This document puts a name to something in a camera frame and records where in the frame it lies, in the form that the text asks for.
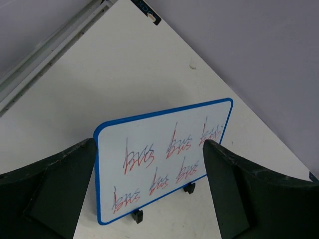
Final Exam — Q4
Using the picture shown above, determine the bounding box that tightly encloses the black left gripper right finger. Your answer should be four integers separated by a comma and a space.
203, 140, 319, 239

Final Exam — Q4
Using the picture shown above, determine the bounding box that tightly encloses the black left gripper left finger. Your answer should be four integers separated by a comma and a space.
0, 138, 97, 239

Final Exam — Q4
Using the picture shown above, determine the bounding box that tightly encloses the black whiteboard stand foot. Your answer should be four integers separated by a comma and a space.
132, 210, 144, 224
183, 183, 196, 194

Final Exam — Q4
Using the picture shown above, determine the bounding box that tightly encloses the black corner label sticker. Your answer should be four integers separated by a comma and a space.
131, 0, 161, 25

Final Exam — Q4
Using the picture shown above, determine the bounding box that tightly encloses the blue framed whiteboard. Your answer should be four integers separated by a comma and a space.
93, 98, 233, 225

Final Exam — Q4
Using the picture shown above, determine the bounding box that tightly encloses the aluminium table edge rail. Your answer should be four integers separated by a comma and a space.
0, 0, 115, 116

